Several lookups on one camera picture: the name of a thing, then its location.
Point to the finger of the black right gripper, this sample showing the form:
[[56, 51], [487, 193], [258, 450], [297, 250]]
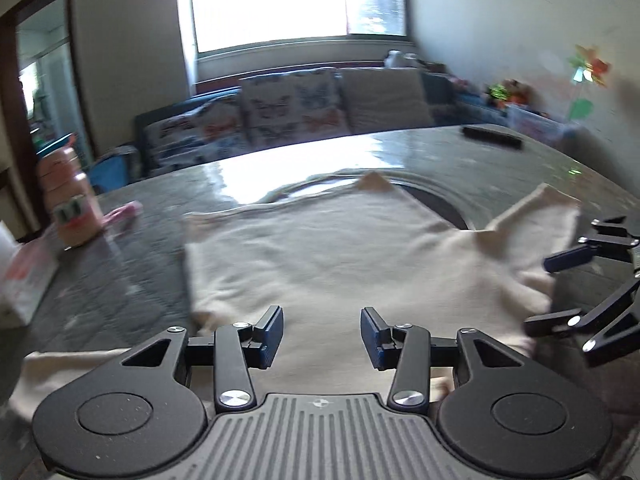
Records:
[[611, 329], [610, 240]]

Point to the butterfly print sofa cushion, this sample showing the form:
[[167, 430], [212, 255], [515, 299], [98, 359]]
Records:
[[210, 132]]

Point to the dark blue sofa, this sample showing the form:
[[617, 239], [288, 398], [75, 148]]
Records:
[[446, 107]]

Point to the white tissue pack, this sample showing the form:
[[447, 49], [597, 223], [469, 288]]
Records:
[[26, 272]]

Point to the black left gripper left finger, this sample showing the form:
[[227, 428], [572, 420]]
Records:
[[136, 414]]

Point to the pink cartoon face bottle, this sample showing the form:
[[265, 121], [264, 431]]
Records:
[[69, 197]]

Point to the blue blanket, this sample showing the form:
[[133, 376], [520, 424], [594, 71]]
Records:
[[117, 169]]

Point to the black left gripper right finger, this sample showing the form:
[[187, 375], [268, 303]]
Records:
[[508, 415]]

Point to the colourful paper pinwheel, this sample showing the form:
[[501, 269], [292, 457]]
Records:
[[589, 70]]

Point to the black remote control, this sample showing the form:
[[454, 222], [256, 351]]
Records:
[[492, 137]]

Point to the cream knit garment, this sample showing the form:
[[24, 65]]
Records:
[[322, 258]]

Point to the stuffed toys pile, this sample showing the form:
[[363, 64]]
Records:
[[508, 91]]

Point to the plain beige sofa cushion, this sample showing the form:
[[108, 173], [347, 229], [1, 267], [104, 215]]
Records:
[[385, 99]]

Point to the round black induction hob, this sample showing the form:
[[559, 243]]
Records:
[[436, 203]]

